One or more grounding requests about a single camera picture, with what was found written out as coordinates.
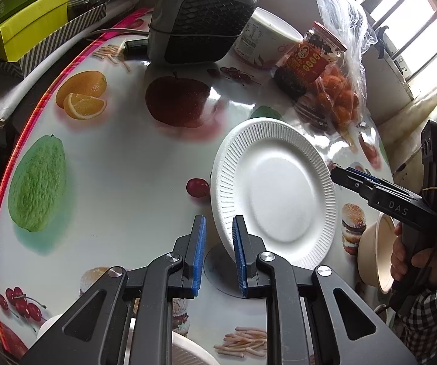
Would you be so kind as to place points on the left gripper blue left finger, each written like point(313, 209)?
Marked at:
point(196, 253)

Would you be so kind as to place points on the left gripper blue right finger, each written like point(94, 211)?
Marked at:
point(239, 238)

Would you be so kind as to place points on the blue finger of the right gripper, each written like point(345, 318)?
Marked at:
point(361, 174)
point(339, 177)

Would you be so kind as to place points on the beige paper bowl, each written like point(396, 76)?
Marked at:
point(375, 252)

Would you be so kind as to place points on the white paper plate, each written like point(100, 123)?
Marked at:
point(270, 174)
point(47, 325)
point(186, 352)

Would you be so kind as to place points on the checked shirt right forearm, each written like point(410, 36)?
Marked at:
point(418, 329)

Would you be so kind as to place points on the person's right hand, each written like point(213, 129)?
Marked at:
point(399, 264)

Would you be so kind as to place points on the floral patterned curtain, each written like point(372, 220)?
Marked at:
point(407, 120)

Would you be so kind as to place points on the plastic bag of oranges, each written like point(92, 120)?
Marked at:
point(335, 102)

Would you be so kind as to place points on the fruit print tablecloth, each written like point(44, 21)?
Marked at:
point(126, 201)

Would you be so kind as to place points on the red labelled glass jar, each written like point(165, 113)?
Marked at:
point(308, 60)

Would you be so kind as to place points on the window with metal bars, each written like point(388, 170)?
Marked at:
point(407, 39)

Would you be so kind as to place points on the white round tub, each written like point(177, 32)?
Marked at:
point(265, 40)

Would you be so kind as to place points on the grey portable speaker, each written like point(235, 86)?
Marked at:
point(196, 31)

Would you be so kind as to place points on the chevron patterned tray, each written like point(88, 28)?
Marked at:
point(29, 61)

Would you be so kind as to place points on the lime green box lower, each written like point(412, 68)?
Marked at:
point(28, 27)

